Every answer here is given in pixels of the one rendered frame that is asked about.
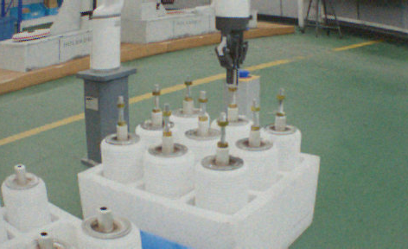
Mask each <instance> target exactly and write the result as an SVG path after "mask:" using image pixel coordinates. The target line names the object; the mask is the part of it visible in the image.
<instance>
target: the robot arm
mask: <svg viewBox="0 0 408 249"><path fill-rule="evenodd" d="M123 6H124V0H103V3H102V4H101V5H100V6H99V7H98V8H97V9H95V10H94V11H93V13H92V17H93V20H92V41H91V42H90V45H91V47H90V56H91V58H90V68H91V70H90V71H92V72H93V73H113V72H114V71H118V70H119V68H120V39H121V37H120V28H121V22H120V18H121V10H122V8H123ZM249 14H250V11H249V3H248V0H216V2H215V5H205V6H198V7H195V9H194V15H195V16H211V15H215V28H216V29H217V30H220V31H221V36H220V46H219V47H214V51H215V53H216V55H217V58H218V61H219V63H220V64H221V66H222V67H224V68H226V85H227V86H237V85H238V84H239V68H240V64H244V61H245V57H246V53H247V48H248V45H249V43H248V41H244V33H243V31H244V32H246V31H248V30H249Z"/></svg>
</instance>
